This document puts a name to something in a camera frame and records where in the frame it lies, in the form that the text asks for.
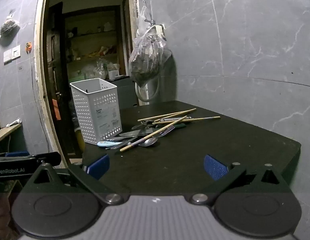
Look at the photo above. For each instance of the dark mesh bag on wall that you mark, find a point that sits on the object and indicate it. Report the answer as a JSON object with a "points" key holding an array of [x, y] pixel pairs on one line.
{"points": [[8, 27]]}

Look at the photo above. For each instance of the white perforated utensil caddy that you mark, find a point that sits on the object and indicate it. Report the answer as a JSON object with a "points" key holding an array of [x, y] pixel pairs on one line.
{"points": [[97, 109]]}

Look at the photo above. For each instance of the green-handled utensil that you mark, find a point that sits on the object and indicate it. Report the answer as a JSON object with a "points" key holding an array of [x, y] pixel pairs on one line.
{"points": [[181, 125]]}

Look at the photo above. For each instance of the plain wooden chopstick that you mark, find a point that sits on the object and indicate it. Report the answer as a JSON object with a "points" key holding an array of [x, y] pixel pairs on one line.
{"points": [[175, 114], [153, 117]]}

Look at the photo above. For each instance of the clear plastic bag of contents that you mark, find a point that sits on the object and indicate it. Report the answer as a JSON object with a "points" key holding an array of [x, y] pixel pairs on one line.
{"points": [[150, 51]]}

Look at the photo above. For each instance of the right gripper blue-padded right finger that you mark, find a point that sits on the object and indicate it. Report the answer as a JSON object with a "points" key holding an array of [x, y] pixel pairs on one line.
{"points": [[224, 178]]}

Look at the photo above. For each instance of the dark cabinet box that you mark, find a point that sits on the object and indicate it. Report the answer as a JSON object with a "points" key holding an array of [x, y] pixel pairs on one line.
{"points": [[126, 91]]}

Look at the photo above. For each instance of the orange wall hook ornament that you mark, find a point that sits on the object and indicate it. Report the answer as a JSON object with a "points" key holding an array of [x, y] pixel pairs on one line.
{"points": [[28, 47]]}

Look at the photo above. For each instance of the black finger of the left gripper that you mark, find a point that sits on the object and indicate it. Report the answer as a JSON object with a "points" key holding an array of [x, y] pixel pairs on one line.
{"points": [[53, 158]]}

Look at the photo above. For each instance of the steel peeler with grey handle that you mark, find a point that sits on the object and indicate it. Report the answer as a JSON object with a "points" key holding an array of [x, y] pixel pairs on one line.
{"points": [[149, 123]]}

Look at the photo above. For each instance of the white wall switch plate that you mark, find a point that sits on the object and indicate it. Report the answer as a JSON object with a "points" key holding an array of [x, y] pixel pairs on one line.
{"points": [[11, 54]]}

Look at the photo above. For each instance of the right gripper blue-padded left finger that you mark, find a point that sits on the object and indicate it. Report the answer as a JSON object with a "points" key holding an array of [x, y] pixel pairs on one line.
{"points": [[89, 176]]}

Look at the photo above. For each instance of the steel spoon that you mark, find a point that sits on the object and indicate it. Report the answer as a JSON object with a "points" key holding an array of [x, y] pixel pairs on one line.
{"points": [[149, 142]]}

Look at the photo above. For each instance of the wooden side shelf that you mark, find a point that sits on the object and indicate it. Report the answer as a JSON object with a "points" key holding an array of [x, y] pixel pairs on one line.
{"points": [[4, 132]]}

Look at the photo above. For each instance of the purple-banded wooden chopstick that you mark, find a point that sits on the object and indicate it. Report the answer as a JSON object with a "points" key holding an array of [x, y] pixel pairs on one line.
{"points": [[190, 119]]}

